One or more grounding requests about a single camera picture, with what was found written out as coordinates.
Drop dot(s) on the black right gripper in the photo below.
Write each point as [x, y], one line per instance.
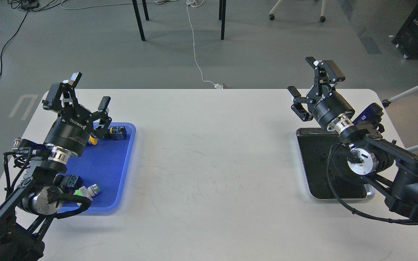
[332, 112]

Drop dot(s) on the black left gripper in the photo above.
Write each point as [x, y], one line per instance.
[74, 124]

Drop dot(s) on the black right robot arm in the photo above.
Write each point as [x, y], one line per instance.
[374, 161]

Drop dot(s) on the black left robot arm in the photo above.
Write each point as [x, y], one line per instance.
[30, 207]

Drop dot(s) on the yellow button part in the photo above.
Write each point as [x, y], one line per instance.
[92, 140]

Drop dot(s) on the black green industrial part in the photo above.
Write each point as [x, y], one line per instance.
[70, 183]

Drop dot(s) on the green white connector part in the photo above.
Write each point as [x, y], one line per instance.
[88, 192]

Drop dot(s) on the silver metal tray black mat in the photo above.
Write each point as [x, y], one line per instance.
[314, 146]

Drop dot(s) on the blue plastic tray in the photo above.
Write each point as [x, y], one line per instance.
[105, 164]

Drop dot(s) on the white office chair base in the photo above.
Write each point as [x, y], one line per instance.
[314, 8]

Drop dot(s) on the black table leg left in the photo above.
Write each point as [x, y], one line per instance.
[138, 17]

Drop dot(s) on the black table leg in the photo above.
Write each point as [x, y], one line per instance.
[138, 17]
[222, 17]

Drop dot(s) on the black table leg right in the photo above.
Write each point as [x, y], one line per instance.
[222, 17]

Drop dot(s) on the blue black switch part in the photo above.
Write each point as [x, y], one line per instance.
[116, 133]

